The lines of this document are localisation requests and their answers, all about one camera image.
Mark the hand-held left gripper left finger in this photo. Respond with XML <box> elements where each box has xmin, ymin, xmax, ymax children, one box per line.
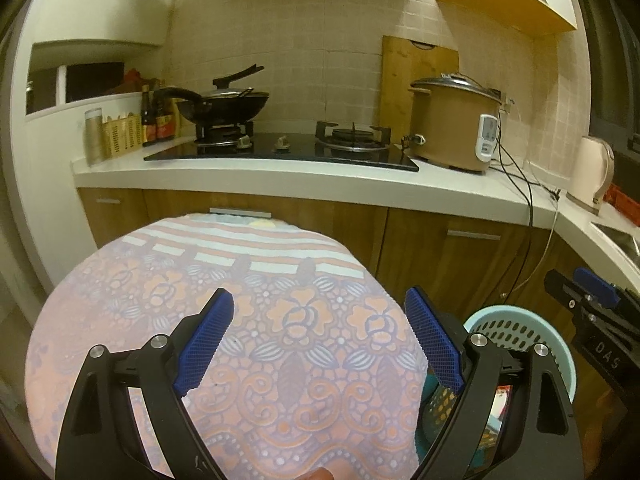
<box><xmin>55</xmin><ymin>287</ymin><xmax>236</xmax><ymax>480</ymax></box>

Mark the red crate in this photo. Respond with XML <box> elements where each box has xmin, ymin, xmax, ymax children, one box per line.
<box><xmin>602</xmin><ymin>182</ymin><xmax>640</xmax><ymax>221</ymax></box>

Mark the light teal plastic basket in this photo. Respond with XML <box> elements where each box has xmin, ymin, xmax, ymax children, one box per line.
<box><xmin>419</xmin><ymin>305</ymin><xmax>578</xmax><ymax>480</ymax></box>

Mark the yellow chopstick basket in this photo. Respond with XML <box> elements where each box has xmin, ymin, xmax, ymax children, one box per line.
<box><xmin>101</xmin><ymin>114</ymin><xmax>143</xmax><ymax>159</ymax></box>

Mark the white electric kettle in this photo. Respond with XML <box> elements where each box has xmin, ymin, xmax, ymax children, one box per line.
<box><xmin>565</xmin><ymin>136</ymin><xmax>616</xmax><ymax>216</ymax></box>

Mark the dark sauce bottle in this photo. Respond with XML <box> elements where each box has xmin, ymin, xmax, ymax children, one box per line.
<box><xmin>141</xmin><ymin>85</ymin><xmax>157</xmax><ymax>147</ymax></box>
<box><xmin>155</xmin><ymin>92</ymin><xmax>177</xmax><ymax>142</ymax></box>

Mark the floral printed tablecloth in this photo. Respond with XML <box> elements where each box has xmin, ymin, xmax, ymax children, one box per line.
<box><xmin>24</xmin><ymin>212</ymin><xmax>433</xmax><ymax>480</ymax></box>

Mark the black wok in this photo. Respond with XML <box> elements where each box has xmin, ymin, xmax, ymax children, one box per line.
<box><xmin>152</xmin><ymin>85</ymin><xmax>271</xmax><ymax>127</ymax></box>

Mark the wok lid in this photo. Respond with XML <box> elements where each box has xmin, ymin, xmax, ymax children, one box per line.
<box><xmin>200</xmin><ymin>64</ymin><xmax>271</xmax><ymax>100</ymax></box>

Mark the steel sink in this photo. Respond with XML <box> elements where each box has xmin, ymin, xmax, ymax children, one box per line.
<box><xmin>590</xmin><ymin>220</ymin><xmax>640</xmax><ymax>256</ymax></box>

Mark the black power cable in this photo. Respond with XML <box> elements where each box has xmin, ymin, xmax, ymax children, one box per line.
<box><xmin>487</xmin><ymin>152</ymin><xmax>536</xmax><ymax>303</ymax></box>

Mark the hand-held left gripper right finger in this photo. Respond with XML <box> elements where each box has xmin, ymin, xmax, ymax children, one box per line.
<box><xmin>404</xmin><ymin>286</ymin><xmax>583</xmax><ymax>480</ymax></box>

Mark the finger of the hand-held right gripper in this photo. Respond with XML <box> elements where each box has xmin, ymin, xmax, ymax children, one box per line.
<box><xmin>544</xmin><ymin>269</ymin><xmax>608</xmax><ymax>318</ymax></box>
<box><xmin>573</xmin><ymin>267</ymin><xmax>640</xmax><ymax>311</ymax></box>

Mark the brown rice cooker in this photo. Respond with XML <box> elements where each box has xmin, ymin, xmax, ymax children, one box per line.
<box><xmin>407</xmin><ymin>72</ymin><xmax>503</xmax><ymax>176</ymax></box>

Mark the dark window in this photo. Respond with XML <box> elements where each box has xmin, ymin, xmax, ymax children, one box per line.
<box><xmin>570</xmin><ymin>0</ymin><xmax>640</xmax><ymax>151</ymax></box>

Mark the metal cup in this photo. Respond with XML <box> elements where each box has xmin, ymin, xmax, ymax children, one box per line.
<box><xmin>84</xmin><ymin>108</ymin><xmax>106</xmax><ymax>167</ymax></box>

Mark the black gas stove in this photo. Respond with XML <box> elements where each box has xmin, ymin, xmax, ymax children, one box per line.
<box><xmin>143</xmin><ymin>120</ymin><xmax>420</xmax><ymax>173</ymax></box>

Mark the white kitchen countertop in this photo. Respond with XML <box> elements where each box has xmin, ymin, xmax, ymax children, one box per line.
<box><xmin>72</xmin><ymin>132</ymin><xmax>640</xmax><ymax>281</ymax></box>

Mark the wooden cutting board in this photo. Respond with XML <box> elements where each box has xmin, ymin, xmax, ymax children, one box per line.
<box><xmin>381</xmin><ymin>35</ymin><xmax>460</xmax><ymax>133</ymax></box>

